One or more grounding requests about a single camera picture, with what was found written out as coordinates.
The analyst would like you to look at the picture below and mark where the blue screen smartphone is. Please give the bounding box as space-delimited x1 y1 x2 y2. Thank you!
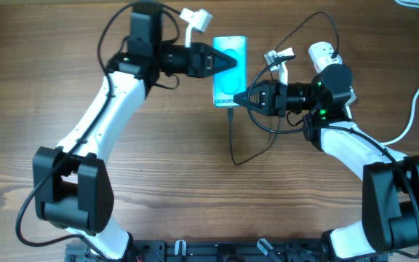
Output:
213 36 247 108

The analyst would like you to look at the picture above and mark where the white power strip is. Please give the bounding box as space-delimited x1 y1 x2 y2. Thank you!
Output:
308 41 357 110

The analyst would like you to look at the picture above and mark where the black usb charging cable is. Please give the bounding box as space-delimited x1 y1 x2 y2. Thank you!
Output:
227 11 341 167

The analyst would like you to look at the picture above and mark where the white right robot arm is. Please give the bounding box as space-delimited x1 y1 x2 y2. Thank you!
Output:
234 64 419 261

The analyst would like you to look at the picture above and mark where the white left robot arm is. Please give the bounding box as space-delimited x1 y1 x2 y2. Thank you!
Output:
27 1 236 261

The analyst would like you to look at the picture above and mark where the white usb wall charger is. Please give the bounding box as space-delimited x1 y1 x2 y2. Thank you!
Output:
312 55 343 74

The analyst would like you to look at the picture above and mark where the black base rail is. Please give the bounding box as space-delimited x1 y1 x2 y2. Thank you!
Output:
65 238 388 262

